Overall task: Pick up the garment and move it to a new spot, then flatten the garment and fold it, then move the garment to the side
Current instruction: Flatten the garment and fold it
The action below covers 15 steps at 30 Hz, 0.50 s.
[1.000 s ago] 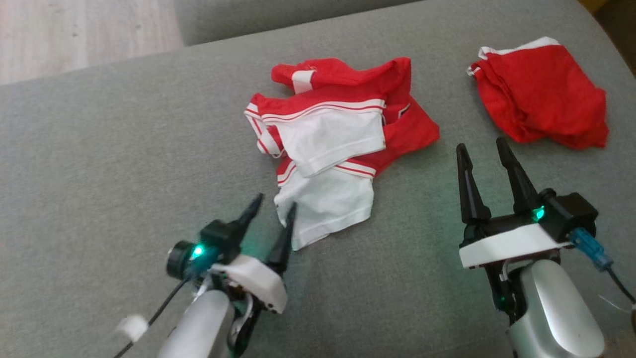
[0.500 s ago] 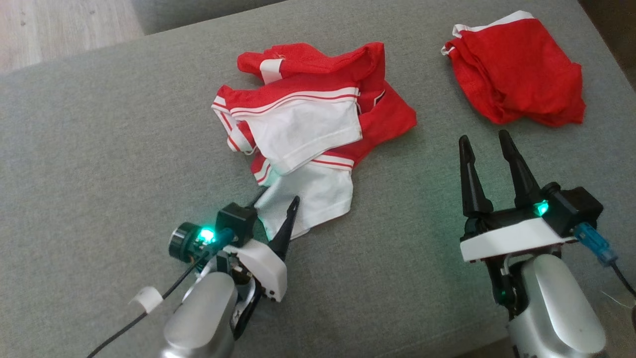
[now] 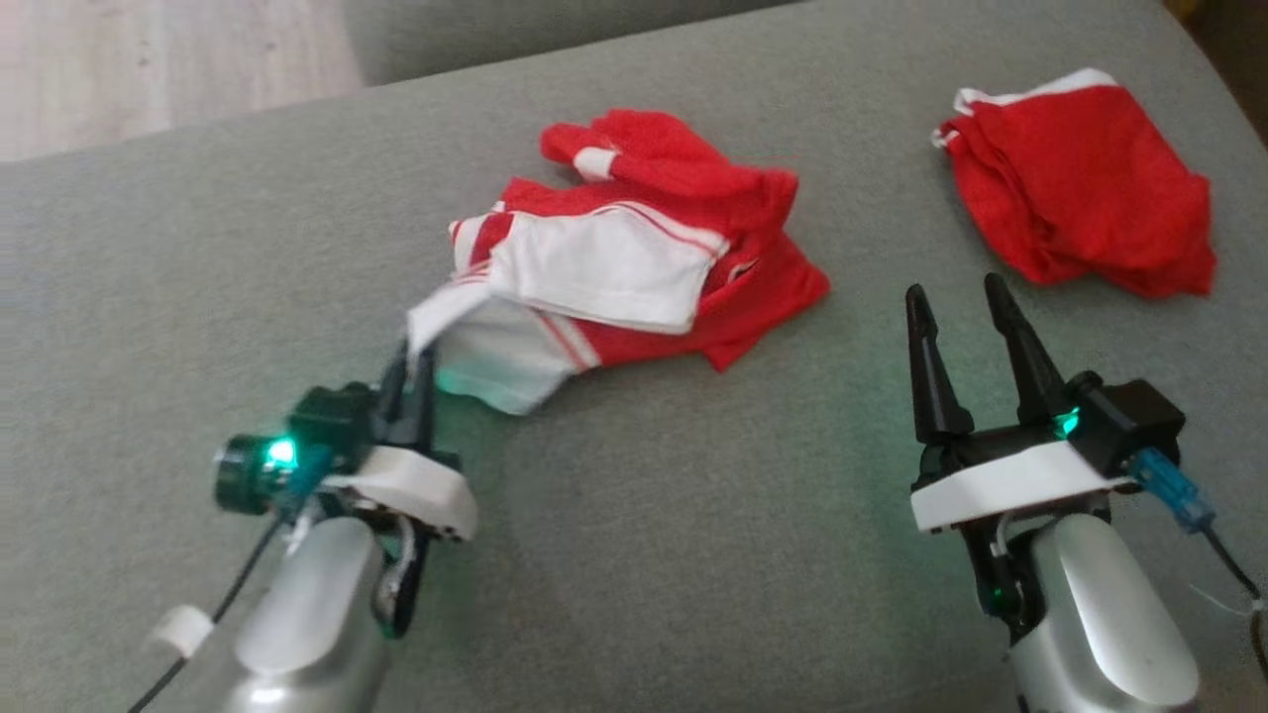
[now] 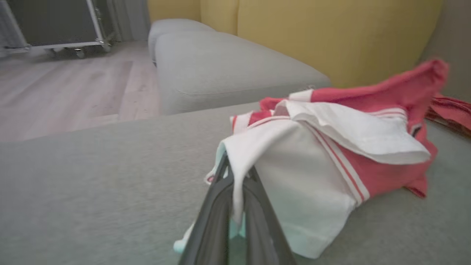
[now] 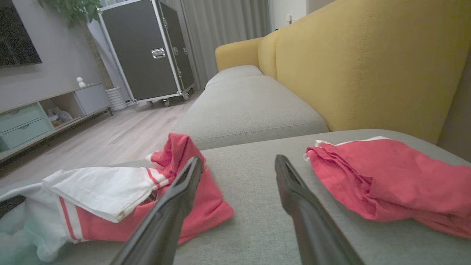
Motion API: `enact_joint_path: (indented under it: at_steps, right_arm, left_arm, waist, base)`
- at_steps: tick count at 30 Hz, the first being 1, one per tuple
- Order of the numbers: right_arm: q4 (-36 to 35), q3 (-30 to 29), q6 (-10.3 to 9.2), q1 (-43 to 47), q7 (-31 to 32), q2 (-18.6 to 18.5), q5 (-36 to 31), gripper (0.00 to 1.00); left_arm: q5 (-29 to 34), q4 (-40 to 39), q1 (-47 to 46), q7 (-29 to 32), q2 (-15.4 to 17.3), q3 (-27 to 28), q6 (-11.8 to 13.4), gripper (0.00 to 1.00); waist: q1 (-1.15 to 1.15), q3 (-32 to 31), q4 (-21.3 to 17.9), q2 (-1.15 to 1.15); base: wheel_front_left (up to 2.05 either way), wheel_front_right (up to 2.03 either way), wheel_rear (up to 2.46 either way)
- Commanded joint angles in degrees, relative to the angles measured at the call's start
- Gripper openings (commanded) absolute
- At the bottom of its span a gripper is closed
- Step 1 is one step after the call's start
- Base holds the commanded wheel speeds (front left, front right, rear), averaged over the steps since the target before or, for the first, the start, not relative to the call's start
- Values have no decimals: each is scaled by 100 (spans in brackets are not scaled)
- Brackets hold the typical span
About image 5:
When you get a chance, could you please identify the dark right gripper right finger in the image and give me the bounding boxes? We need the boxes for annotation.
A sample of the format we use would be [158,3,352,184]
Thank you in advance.
[274,154,365,265]

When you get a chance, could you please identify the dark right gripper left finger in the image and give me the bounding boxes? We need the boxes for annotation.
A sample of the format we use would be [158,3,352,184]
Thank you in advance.
[110,156,203,265]

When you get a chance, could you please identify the red jersey with white sleeves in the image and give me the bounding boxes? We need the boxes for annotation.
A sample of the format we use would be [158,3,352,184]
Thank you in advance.
[0,133,234,262]

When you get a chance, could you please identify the red shorts with white stripes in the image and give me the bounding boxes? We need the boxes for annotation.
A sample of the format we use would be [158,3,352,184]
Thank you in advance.
[304,136,471,239]

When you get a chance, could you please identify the large grey sofa seat cushion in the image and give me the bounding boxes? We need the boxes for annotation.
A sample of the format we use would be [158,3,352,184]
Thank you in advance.
[48,129,471,265]

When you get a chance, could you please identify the white ribbed plant pot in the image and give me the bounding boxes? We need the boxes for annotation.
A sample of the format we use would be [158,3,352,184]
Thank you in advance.
[106,86,128,112]

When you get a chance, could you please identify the pale grey soft toy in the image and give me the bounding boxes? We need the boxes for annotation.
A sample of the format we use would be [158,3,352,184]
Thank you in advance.
[47,107,73,127]

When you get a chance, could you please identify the black wheeled flight case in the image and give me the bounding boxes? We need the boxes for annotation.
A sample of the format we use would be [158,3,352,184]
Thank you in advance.
[98,0,195,107]

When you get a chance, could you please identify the large yellow sofa backrest cushion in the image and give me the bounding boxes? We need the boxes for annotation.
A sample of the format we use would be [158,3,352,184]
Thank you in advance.
[276,0,471,145]

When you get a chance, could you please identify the pale green TV cabinet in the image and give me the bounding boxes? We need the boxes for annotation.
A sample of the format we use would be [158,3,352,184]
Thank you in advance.
[0,83,113,162]

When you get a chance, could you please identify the narrow yellow sofa backrest cushion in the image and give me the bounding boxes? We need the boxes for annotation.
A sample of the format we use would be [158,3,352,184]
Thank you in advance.
[258,29,282,81]

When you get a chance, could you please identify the yellow sofa armrest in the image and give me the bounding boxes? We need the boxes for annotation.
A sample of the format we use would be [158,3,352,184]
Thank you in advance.
[215,37,263,72]

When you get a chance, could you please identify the grey curtain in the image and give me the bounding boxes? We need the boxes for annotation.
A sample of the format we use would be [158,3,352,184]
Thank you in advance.
[180,0,272,91]

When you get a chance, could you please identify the green potted plant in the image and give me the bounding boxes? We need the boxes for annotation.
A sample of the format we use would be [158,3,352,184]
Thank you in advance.
[37,0,114,89]

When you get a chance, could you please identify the black flat television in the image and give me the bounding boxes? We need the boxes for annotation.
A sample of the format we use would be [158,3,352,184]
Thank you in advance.
[0,0,43,67]

